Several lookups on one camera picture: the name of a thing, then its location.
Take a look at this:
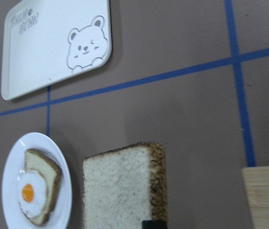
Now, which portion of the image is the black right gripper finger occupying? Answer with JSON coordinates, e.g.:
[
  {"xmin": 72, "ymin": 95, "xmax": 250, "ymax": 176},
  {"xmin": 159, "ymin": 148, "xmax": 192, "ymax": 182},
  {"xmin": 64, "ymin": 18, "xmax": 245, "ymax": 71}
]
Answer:
[{"xmin": 141, "ymin": 220, "xmax": 167, "ymax": 229}]

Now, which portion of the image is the bread slice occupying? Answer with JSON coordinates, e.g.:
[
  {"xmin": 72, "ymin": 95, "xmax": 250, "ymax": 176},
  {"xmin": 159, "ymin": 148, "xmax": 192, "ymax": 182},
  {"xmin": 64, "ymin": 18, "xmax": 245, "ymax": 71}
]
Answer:
[
  {"xmin": 83, "ymin": 142, "xmax": 168, "ymax": 229},
  {"xmin": 24, "ymin": 148, "xmax": 62, "ymax": 226}
]

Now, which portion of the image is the white round plate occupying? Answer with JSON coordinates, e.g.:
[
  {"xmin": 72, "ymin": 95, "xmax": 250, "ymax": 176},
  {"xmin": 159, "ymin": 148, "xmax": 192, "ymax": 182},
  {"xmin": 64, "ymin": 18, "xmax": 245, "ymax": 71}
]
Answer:
[{"xmin": 2, "ymin": 133, "xmax": 72, "ymax": 229}]

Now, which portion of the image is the bread slice under egg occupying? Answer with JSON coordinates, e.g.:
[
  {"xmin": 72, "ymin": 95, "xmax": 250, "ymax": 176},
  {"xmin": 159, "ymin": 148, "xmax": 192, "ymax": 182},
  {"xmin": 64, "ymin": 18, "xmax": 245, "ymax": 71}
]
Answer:
[{"xmin": 24, "ymin": 148, "xmax": 62, "ymax": 226}]

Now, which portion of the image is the wooden cutting board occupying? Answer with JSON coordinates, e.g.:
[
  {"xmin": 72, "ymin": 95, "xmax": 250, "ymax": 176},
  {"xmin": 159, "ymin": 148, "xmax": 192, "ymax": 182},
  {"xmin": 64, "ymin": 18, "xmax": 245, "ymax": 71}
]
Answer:
[{"xmin": 241, "ymin": 166, "xmax": 269, "ymax": 229}]

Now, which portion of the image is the fried egg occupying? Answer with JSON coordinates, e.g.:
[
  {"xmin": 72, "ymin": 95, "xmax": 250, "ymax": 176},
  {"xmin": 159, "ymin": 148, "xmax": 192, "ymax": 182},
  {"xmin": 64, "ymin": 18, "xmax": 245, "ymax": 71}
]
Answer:
[{"xmin": 17, "ymin": 170, "xmax": 47, "ymax": 219}]

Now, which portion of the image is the cream bear tray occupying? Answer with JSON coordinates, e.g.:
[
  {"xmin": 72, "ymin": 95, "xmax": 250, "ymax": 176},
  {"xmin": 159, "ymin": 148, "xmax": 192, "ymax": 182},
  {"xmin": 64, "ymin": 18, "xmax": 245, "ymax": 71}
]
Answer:
[{"xmin": 1, "ymin": 0, "xmax": 112, "ymax": 100}]

